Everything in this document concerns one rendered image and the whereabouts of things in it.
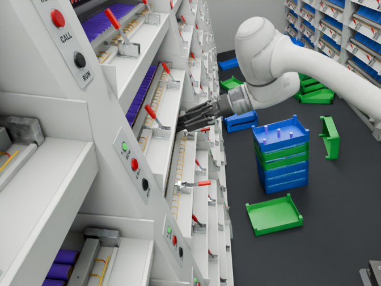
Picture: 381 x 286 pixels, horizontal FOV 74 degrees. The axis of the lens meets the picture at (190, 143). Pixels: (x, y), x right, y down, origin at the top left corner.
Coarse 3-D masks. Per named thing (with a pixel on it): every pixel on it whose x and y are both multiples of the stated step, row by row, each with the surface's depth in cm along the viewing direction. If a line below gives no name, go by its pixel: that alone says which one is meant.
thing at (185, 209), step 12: (180, 108) 103; (192, 144) 90; (192, 156) 85; (180, 168) 80; (192, 168) 80; (192, 180) 76; (192, 192) 72; (180, 204) 69; (192, 204) 69; (180, 216) 66; (180, 228) 63
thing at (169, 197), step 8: (184, 112) 102; (176, 136) 89; (176, 144) 85; (176, 152) 82; (184, 152) 85; (176, 160) 79; (176, 168) 76; (168, 184) 71; (168, 192) 68; (168, 200) 66; (176, 216) 64
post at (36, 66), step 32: (0, 0) 20; (64, 0) 27; (0, 32) 22; (32, 32) 22; (0, 64) 23; (32, 64) 23; (64, 64) 25; (96, 64) 32; (64, 96) 25; (96, 96) 30; (96, 128) 29; (128, 128) 37; (96, 192) 34; (128, 192) 34; (160, 192) 46; (160, 224) 44; (160, 256) 43; (192, 256) 60
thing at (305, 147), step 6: (306, 144) 158; (258, 150) 169; (282, 150) 159; (288, 150) 160; (294, 150) 160; (300, 150) 161; (306, 150) 161; (264, 156) 161; (270, 156) 161; (276, 156) 162; (282, 156) 162
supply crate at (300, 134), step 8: (288, 120) 170; (296, 120) 169; (256, 128) 172; (264, 128) 172; (272, 128) 173; (280, 128) 172; (288, 128) 170; (296, 128) 168; (304, 128) 158; (256, 136) 172; (264, 136) 170; (272, 136) 168; (288, 136) 164; (296, 136) 162; (304, 136) 154; (272, 144) 156; (280, 144) 156; (288, 144) 157
